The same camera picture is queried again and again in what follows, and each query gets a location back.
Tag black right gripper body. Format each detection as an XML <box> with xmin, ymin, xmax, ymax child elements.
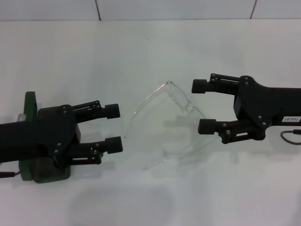
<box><xmin>233</xmin><ymin>75</ymin><xmax>301</xmax><ymax>141</ymax></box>

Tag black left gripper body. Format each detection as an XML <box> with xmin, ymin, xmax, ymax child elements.
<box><xmin>0</xmin><ymin>105</ymin><xmax>81</xmax><ymax>169</ymax></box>

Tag green glasses case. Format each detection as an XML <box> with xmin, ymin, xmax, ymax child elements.
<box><xmin>20</xmin><ymin>91</ymin><xmax>82</xmax><ymax>184</ymax></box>

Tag gripper dark cable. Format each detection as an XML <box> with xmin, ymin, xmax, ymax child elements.
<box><xmin>280</xmin><ymin>129</ymin><xmax>301</xmax><ymax>145</ymax></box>
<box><xmin>0</xmin><ymin>171</ymin><xmax>22</xmax><ymax>178</ymax></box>

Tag clear transparent glasses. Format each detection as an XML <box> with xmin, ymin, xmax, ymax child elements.
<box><xmin>120</xmin><ymin>80</ymin><xmax>214</xmax><ymax>170</ymax></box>

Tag left gripper dark cable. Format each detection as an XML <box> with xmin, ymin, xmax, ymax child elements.
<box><xmin>0</xmin><ymin>171</ymin><xmax>22</xmax><ymax>178</ymax></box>

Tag right gripper dark cable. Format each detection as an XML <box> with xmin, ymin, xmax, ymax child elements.
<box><xmin>280</xmin><ymin>129</ymin><xmax>301</xmax><ymax>145</ymax></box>

